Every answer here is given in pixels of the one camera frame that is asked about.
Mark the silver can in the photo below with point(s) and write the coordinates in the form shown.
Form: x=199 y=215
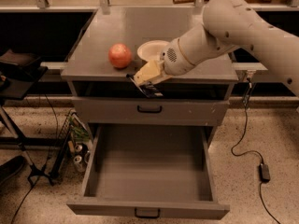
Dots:
x=79 y=163
x=78 y=148

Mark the dark blue rxbar wrapper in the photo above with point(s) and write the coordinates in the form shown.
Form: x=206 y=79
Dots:
x=148 y=89

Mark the black drawer handle middle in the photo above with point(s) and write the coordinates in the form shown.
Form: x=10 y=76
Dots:
x=149 y=110

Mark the black device on tripod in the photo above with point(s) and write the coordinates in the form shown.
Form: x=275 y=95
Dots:
x=21 y=66

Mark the black shoe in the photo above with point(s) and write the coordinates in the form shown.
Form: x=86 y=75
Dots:
x=10 y=168

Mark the wooden stick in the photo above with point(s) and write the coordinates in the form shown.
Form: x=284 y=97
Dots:
x=186 y=1

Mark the red apple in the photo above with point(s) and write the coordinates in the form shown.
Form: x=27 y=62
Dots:
x=119 y=55

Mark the white bowl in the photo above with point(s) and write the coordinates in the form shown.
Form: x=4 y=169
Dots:
x=151 y=50

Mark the silver can upper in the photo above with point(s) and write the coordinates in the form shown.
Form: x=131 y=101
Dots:
x=78 y=148

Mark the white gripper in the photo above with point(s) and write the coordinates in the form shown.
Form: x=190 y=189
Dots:
x=172 y=61

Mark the grey closed drawer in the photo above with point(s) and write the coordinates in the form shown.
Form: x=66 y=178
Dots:
x=175 y=112

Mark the black power adapter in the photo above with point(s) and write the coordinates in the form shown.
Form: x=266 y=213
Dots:
x=264 y=173

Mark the black drawer handle bottom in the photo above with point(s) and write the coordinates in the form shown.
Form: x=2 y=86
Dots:
x=147 y=213

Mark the wire basket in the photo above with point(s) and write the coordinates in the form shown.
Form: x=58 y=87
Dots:
x=73 y=132

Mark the black drawer handle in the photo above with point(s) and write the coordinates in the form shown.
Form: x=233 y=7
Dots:
x=147 y=213
x=149 y=110

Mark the grey drawer cabinet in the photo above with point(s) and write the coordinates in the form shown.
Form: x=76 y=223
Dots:
x=143 y=96

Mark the grey open bottom drawer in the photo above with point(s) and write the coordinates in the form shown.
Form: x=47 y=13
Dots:
x=149 y=167

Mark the black tripod stand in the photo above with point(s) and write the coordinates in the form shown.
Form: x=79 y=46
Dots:
x=17 y=90

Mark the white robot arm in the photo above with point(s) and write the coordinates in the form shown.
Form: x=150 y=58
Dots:
x=226 y=25

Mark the silver can lower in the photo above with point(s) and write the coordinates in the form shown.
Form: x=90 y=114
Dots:
x=79 y=163

